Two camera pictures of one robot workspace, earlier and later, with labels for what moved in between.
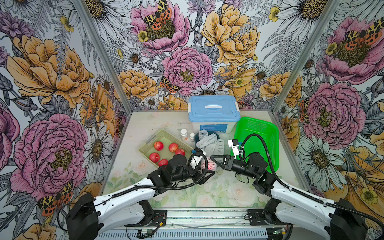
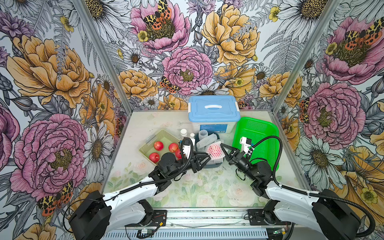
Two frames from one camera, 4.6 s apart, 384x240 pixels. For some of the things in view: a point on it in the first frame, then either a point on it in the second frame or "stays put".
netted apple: x=212 y=166 → x=216 y=151
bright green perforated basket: x=245 y=126 stays put
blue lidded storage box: x=219 y=113 stays put
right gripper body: x=230 y=160 → x=238 y=159
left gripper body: x=198 y=173 → x=194 y=165
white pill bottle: x=184 y=134 stays put
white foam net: x=204 y=139 stays put
